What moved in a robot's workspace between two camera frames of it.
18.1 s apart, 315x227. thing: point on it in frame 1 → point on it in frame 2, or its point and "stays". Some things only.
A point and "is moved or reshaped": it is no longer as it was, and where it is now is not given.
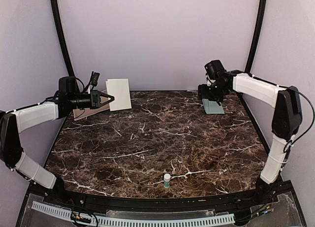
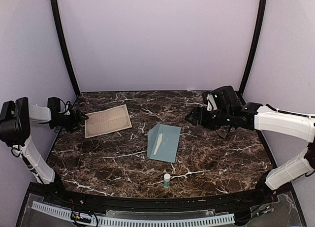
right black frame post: x=259 y=22 stays
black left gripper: x=95 y=98 → x=76 y=120
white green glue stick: x=167 y=180 stays
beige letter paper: x=79 y=113 → x=107 y=121
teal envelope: x=212 y=107 is moved or reshaped
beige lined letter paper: x=119 y=89 → x=159 y=142
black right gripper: x=203 y=94 → x=197 y=110
